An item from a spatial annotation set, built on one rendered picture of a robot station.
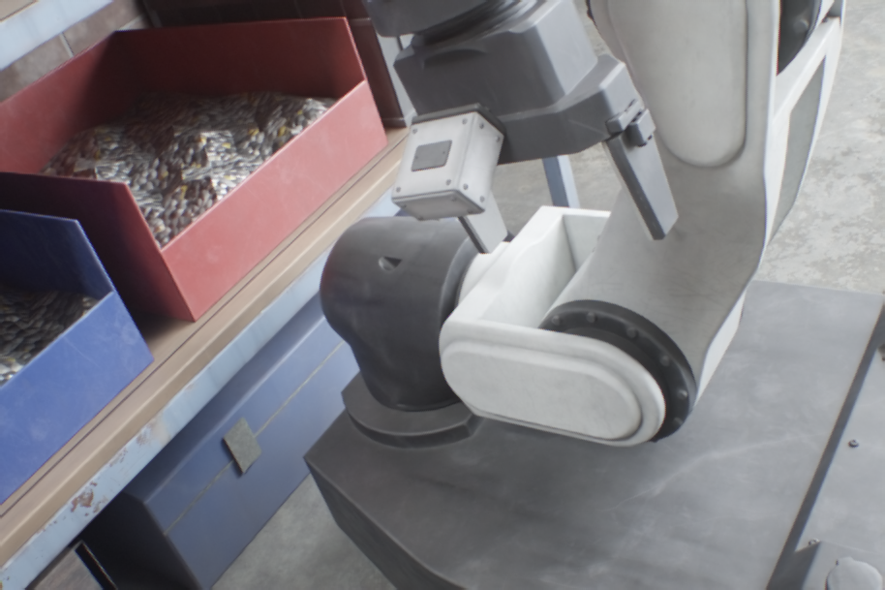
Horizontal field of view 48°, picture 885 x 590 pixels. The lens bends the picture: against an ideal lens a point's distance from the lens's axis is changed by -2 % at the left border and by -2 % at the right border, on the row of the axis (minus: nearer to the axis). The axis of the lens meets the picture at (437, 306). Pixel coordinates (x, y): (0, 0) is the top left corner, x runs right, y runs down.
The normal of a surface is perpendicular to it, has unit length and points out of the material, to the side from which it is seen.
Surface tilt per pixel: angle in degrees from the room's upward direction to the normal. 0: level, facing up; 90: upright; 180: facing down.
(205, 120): 26
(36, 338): 18
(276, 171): 90
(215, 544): 90
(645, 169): 79
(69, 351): 90
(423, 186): 32
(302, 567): 0
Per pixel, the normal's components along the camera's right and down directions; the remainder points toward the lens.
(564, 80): 0.74, -0.03
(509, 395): -0.52, 0.61
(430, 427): -0.27, -0.78
